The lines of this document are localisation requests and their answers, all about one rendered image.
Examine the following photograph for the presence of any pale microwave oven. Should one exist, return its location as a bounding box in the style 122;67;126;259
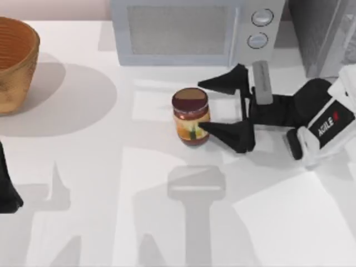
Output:
108;0;286;68

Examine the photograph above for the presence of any round grey microwave knob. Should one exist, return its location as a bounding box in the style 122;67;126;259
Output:
246;31;269;51
251;8;275;26

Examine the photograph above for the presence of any red sauce jar, brown lid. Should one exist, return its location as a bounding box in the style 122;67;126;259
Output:
171;87;211;149

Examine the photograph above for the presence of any microwave door with mesh window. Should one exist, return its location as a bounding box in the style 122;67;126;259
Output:
110;0;240;67

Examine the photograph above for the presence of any woven brown basket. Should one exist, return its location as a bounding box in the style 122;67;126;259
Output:
0;17;41;117

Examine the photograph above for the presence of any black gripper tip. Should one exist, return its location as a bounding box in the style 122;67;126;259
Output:
0;141;24;215

